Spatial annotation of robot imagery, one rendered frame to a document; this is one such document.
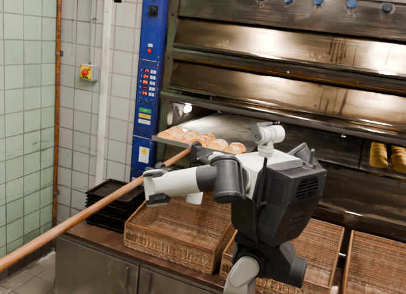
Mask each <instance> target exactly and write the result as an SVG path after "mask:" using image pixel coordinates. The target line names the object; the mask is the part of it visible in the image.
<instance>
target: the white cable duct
mask: <svg viewBox="0 0 406 294"><path fill-rule="evenodd" d="M111 14H112V0H105V6H104V18H103V43H102V55H101V79H100V103H99V116H98V140H97V163H96V176H95V186H97V185H99V184H100V183H102V180H103V158H104V146H105V124H106V103H107V91H108V69H109V47H110V36H111Z"/></svg>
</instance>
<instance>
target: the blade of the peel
mask: <svg viewBox="0 0 406 294"><path fill-rule="evenodd" d="M157 136H158V134H156V135H152V141H158V142H163V143H166V144H171V145H176V146H179V147H184V148H187V147H188V143H184V142H179V141H174V140H171V139H166V138H161V137H157ZM215 138H216V139H223V140H225V141H226V142H227V143H228V146H230V144H232V143H234V142H239V143H241V144H243V145H244V146H245V148H246V152H245V153H251V152H252V151H253V150H254V149H255V148H256V147H257V146H258V145H256V144H250V143H247V142H242V141H236V140H233V139H227V138H222V137H218V136H215ZM205 148H206V149H207V150H209V151H211V152H220V153H223V154H225V155H234V156H236V155H237V154H234V153H229V152H225V151H220V150H215V149H210V148H207V147H205ZM245 153H244V154H245Z"/></svg>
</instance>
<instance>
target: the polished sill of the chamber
mask: <svg viewBox="0 0 406 294"><path fill-rule="evenodd" d="M252 152H258V147H256V148H255V149H254V150H253V151H252ZM252 152H251V153H252ZM317 161H318V162H319V164H320V165H321V166H322V168H323V169H325V170H327V171H328V172H331V173H336V174H342V175H345V176H350V177H355V178H358V179H363V180H366V181H371V182H376V183H379V184H384V185H389V186H393V187H398V188H403V189H406V179H403V178H399V177H394V176H389V175H386V174H381V173H375V172H372V171H367V170H362V169H358V168H353V167H348V166H345V165H340V164H334V163H331V162H326V161H321V160H317Z"/></svg>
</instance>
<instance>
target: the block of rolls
mask: <svg viewBox="0 0 406 294"><path fill-rule="evenodd" d="M371 145H372V146H371V149H370V151H371V152H370V165H371V166H372V167H376V168H387V167H388V163H387V147H386V144H381V143H378V142H372V143H371ZM390 152H391V158H392V160H391V161H392V166H393V168H392V169H393V171H395V172H397V173H402V174H406V148H402V147H397V146H391V149H390Z"/></svg>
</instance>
